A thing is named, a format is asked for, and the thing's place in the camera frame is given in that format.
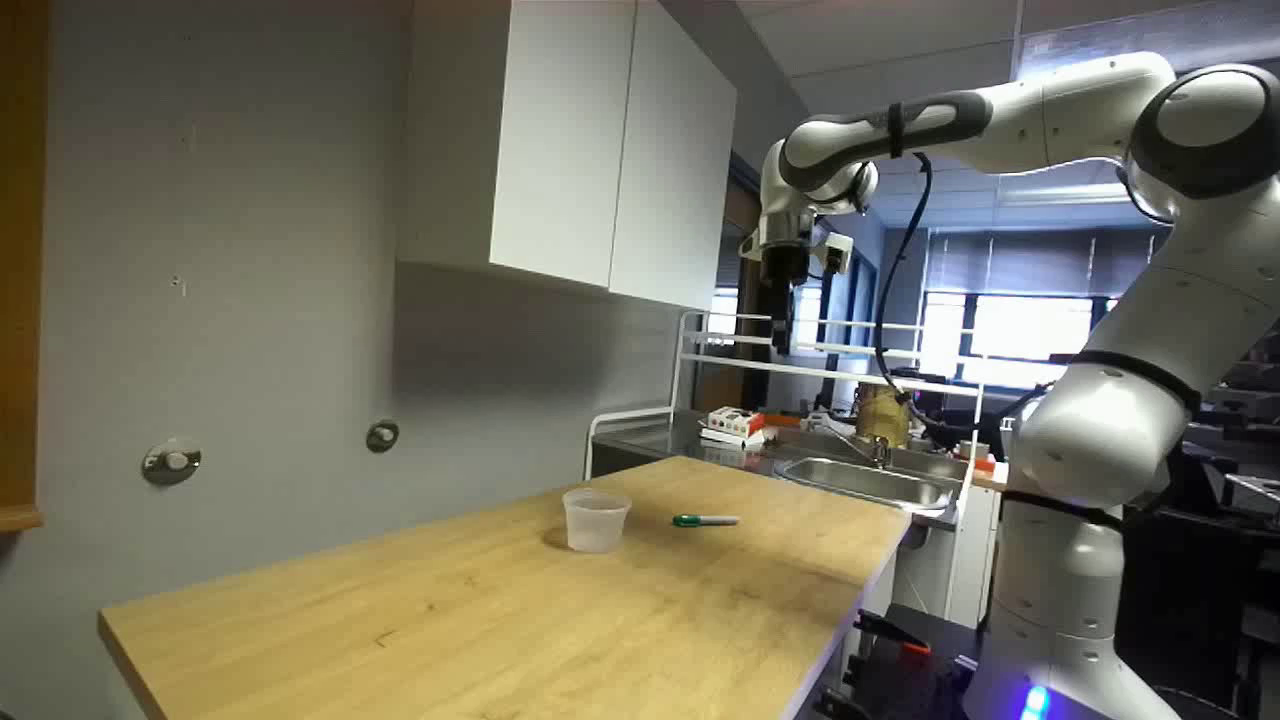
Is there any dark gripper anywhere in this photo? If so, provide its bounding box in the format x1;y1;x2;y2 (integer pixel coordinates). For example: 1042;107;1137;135
754;211;819;344

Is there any clear plastic cup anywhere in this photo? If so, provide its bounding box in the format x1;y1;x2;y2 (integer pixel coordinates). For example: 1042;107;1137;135
562;483;636;555

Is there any red and white box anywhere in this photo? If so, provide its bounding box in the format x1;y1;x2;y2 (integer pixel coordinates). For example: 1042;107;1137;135
702;404;777;450

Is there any yellow brown jar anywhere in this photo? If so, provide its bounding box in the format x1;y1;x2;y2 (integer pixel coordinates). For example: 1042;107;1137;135
852;385;920;450

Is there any metal sink basin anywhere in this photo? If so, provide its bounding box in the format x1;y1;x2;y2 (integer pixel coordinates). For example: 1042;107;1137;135
763;450;963;514

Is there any ceiling light panel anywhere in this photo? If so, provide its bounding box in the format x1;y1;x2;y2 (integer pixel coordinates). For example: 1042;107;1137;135
1000;181;1141;211

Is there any red and black tool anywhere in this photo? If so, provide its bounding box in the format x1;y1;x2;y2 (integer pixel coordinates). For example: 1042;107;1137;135
852;607;935;663

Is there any white metal rack frame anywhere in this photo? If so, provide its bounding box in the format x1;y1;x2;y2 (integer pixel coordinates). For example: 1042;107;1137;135
585;313;993;518

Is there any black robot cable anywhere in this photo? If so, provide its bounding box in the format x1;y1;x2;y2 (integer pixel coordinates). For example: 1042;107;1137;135
873;146;1055;443

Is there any white wall cabinet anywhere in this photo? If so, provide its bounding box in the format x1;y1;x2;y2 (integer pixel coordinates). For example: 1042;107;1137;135
398;0;742;315

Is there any large round metal wall knob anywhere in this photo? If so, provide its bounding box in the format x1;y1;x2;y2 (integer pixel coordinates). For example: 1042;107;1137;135
140;434;204;488

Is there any wooden frame edge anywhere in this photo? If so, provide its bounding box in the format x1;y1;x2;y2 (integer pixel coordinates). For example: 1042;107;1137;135
0;0;58;534

